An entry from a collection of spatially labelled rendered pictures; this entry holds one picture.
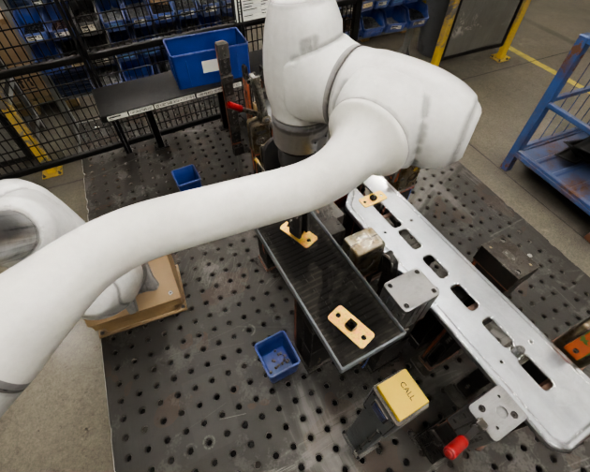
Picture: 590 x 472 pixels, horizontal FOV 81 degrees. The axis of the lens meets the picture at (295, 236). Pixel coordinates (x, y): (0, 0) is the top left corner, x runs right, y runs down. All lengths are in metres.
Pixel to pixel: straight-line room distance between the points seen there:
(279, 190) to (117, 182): 1.43
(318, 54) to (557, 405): 0.80
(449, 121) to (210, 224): 0.26
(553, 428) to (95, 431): 1.72
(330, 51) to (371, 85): 0.08
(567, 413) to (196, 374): 0.90
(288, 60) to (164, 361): 0.95
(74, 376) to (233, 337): 1.12
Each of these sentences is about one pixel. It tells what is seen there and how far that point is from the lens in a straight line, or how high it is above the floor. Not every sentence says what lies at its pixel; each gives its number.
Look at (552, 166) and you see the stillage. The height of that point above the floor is 0.16.
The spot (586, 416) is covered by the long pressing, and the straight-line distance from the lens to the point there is 0.96.
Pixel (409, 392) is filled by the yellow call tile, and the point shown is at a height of 1.16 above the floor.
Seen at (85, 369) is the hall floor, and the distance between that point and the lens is 2.11.
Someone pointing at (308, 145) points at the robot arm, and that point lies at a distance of 0.54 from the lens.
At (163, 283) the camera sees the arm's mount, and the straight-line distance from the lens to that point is 1.15.
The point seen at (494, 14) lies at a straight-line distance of 4.32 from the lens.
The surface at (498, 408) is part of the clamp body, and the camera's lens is 0.81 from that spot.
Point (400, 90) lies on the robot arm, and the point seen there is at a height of 1.57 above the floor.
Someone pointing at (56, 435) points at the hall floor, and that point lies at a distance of 2.07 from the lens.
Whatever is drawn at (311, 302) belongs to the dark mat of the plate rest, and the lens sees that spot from 0.67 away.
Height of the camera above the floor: 1.76
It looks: 52 degrees down
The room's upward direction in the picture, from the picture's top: straight up
